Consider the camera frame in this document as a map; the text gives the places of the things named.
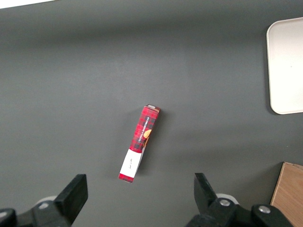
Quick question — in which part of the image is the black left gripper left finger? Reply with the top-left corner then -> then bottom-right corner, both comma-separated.
0,174 -> 89,227

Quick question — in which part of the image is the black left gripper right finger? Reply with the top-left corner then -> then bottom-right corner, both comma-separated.
187,173 -> 294,227

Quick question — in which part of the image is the white rectangular tray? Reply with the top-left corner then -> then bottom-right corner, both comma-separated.
266,17 -> 303,115

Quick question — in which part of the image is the red plaid shortbread box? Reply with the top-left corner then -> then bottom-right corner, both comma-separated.
118,104 -> 161,184

